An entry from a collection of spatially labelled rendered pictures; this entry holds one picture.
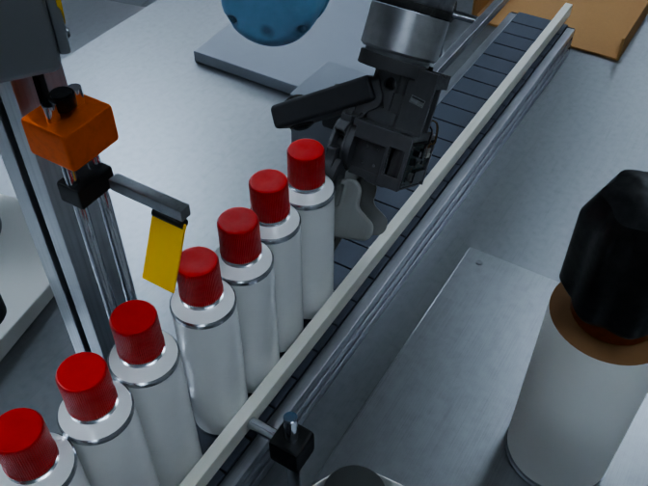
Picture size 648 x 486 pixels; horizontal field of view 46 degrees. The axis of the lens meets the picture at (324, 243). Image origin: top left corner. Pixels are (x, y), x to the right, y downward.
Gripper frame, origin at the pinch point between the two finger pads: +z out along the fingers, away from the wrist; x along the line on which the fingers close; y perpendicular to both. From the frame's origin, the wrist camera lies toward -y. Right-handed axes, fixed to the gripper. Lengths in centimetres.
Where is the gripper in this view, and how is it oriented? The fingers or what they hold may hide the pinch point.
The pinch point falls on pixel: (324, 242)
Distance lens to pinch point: 78.4
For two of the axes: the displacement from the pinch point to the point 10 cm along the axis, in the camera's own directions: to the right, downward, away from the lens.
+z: -2.6, 9.2, 3.1
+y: 8.5, 3.6, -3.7
